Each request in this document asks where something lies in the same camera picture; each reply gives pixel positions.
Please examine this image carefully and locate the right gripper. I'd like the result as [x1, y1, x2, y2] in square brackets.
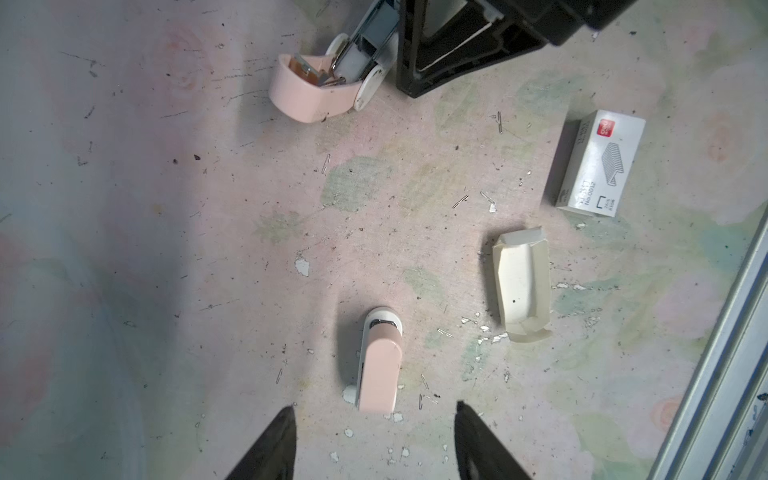
[396, 0, 634, 98]

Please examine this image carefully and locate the staple box sleeve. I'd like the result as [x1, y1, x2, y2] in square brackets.
[555, 110, 646, 217]

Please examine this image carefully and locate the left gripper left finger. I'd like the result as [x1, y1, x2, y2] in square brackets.
[226, 405, 297, 480]

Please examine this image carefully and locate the staple box tray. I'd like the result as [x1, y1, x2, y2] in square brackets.
[492, 227, 551, 343]

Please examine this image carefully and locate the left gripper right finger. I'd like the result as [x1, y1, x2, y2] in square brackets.
[454, 401, 531, 480]

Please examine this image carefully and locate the aluminium front rail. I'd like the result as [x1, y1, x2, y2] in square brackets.
[649, 220, 767, 479]

